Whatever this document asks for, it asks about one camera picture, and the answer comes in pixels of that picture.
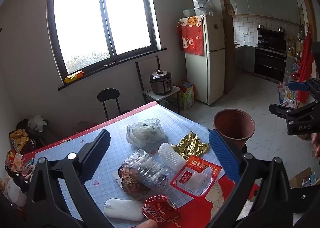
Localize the clear plastic bag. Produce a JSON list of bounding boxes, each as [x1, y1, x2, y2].
[[204, 0, 217, 16]]

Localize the gold foil wrapper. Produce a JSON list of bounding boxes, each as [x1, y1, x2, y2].
[[171, 131, 210, 161]]

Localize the upper kitchen cabinets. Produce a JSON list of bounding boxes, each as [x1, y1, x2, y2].
[[229, 0, 300, 22]]

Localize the black bin with white bag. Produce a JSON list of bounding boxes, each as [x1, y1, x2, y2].
[[27, 115, 59, 144]]

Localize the pile of assorted packets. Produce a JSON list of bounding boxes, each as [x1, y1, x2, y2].
[[0, 148, 35, 208]]

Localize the crumpled red foil wrapper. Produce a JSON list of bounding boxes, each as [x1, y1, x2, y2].
[[142, 194, 179, 223]]

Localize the stack of white boxes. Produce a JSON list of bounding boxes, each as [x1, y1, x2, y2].
[[192, 0, 207, 16]]

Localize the black integrated stove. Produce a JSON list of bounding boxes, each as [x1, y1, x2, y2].
[[254, 28, 287, 82]]

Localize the red hanging cloth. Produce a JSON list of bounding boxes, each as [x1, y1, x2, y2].
[[297, 27, 316, 102]]

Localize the red and white plastic package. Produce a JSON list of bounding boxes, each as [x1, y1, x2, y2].
[[170, 156, 222, 198]]

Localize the kitchen condiment bottles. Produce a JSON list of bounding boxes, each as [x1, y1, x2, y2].
[[286, 32, 303, 59]]

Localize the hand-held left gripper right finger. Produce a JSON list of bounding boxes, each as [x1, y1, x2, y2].
[[207, 129, 293, 228]]

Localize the red fabric fridge cover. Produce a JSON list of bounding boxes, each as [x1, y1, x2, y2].
[[176, 17, 205, 56]]

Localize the long white foam fruit net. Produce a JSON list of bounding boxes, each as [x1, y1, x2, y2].
[[104, 198, 148, 221]]

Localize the green bag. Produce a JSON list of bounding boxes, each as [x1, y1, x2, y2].
[[179, 82, 195, 110]]

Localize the black framed window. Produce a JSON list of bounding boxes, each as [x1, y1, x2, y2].
[[47, 0, 167, 91]]

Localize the black round chair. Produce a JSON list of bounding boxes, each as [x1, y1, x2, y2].
[[97, 88, 132, 121]]

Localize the grey lower kitchen cabinet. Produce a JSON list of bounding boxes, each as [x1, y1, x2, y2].
[[235, 43, 256, 74]]

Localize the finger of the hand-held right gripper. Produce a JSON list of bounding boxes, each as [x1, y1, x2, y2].
[[287, 78, 320, 94], [269, 102, 320, 136]]

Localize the clear plastic clamshell container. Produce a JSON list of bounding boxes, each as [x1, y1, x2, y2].
[[122, 149, 175, 190]]

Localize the short white foam fruit net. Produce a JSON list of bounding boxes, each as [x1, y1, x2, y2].
[[158, 143, 187, 171]]

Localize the cardboard box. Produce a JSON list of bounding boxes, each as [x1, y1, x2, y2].
[[289, 167, 320, 188]]

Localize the white refrigerator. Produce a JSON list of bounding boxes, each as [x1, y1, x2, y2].
[[179, 15, 225, 106]]

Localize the blue checked tablecloth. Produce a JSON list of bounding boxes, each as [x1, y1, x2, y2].
[[21, 101, 260, 228]]

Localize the brown printed paper bag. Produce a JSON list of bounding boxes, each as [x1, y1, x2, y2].
[[117, 164, 152, 195]]

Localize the wooden door frame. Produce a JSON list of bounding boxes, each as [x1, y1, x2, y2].
[[212, 0, 315, 95]]

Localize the electric pressure cooker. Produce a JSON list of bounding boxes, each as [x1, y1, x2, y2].
[[149, 69, 173, 96]]

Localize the small white side table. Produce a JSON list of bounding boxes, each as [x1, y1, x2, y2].
[[136, 56, 181, 115]]

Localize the white plastic bag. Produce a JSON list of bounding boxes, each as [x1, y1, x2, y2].
[[126, 118, 167, 148]]

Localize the brown plastic bucket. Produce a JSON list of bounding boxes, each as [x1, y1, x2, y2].
[[213, 109, 255, 150]]

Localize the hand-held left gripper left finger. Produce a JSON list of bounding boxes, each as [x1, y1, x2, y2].
[[25, 129, 113, 228]]

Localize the person's right hand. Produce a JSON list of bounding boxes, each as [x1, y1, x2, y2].
[[312, 133, 320, 159]]

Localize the plastic shopping bags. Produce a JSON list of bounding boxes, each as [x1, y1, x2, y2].
[[279, 81, 300, 109]]

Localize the yellow packet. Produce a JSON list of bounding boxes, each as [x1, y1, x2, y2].
[[64, 70, 84, 84]]

